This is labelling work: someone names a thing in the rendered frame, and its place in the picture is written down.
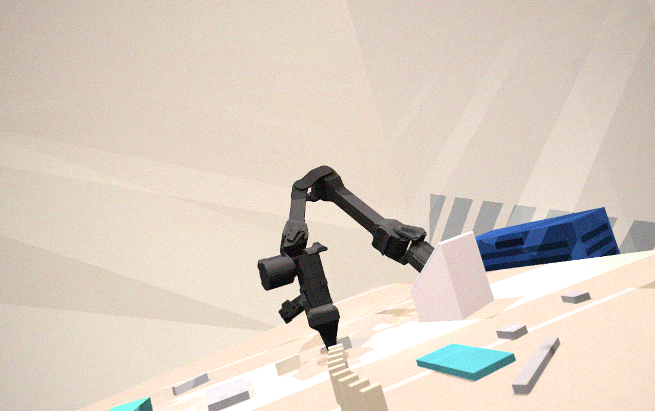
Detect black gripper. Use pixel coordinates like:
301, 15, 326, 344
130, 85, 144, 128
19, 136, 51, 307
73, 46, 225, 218
299, 274, 341, 351

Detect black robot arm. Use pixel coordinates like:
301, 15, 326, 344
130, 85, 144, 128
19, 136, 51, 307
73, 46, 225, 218
257, 166, 435, 324

